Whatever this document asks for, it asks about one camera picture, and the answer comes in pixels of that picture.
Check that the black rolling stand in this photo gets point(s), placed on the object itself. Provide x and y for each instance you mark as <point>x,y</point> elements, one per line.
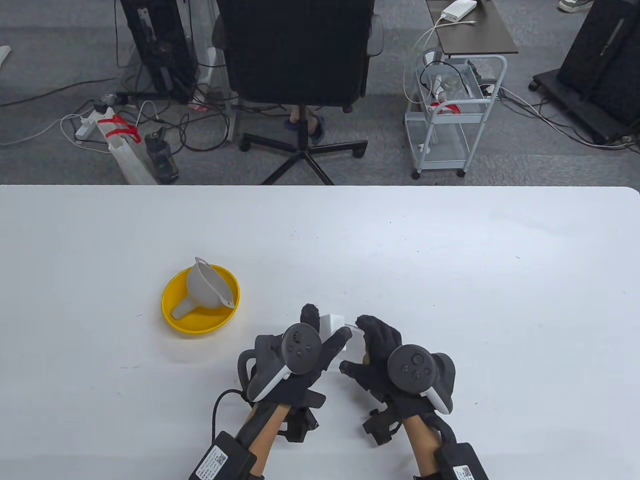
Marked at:
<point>600,50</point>

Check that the white power bank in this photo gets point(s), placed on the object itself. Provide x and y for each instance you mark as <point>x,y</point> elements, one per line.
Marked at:
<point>457,11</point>

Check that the black computer tower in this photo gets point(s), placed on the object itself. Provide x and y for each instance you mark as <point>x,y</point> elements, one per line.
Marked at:
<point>155,45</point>

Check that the white power strip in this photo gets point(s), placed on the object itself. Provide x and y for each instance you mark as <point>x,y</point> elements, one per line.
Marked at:
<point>86,125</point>

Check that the dark water bottle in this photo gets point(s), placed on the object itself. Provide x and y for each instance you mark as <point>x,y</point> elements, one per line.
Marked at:
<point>162,160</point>

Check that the white object on floor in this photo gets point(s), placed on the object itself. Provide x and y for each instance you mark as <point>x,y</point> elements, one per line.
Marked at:
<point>4,52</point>

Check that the black left forearm sensor box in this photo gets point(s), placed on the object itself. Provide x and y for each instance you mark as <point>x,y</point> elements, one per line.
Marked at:
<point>220,457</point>

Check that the yellow bowl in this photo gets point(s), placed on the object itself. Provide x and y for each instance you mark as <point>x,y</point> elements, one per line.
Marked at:
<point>200,322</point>

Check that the person's right forearm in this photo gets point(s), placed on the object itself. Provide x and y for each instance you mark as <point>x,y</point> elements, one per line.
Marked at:
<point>422,440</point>

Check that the grey white left hand controller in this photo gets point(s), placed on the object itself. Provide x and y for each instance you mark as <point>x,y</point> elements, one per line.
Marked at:
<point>300,347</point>

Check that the white square jar lid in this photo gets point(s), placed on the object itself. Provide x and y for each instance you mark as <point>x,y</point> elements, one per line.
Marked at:
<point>330,325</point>

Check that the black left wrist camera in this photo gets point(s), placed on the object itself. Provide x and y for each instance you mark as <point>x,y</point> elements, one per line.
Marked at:
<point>302,425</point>

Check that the grey white hand controller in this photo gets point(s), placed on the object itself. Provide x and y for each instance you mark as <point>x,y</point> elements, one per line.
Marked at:
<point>412,367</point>
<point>300,347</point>

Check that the brown side table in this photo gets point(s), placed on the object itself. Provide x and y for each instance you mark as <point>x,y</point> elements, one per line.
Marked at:
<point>480,35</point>

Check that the black office chair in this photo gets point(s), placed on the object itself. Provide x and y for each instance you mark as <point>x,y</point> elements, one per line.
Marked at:
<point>295,50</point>

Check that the person's left forearm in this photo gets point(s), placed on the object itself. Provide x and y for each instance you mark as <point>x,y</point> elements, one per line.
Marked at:
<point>265,430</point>

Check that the grey white right hand controller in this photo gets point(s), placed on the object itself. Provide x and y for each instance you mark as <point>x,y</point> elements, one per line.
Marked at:
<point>412,367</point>

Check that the person's right hand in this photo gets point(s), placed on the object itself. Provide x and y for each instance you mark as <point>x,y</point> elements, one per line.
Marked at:
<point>380,340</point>

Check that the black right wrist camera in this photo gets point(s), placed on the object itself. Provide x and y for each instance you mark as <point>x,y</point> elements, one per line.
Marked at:
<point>380,427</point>

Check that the white rolling cart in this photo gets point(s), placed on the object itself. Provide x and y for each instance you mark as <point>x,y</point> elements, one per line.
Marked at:
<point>445,118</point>

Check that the black right forearm sensor box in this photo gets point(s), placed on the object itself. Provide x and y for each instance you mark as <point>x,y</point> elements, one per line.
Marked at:
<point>462,465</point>

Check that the red white item in cart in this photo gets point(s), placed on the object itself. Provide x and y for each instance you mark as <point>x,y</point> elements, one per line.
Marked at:
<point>445,107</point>

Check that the person's left hand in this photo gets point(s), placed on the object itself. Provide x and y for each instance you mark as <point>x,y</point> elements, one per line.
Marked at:
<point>336,345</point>

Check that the clear coffee jar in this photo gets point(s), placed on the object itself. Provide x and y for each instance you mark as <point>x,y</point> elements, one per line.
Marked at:
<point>356,345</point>

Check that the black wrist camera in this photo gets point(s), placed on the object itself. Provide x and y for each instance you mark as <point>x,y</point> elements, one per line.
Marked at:
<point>380,427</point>
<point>302,425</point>

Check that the grey funnel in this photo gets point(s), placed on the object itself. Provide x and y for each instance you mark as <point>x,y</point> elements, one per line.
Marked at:
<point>205,285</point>

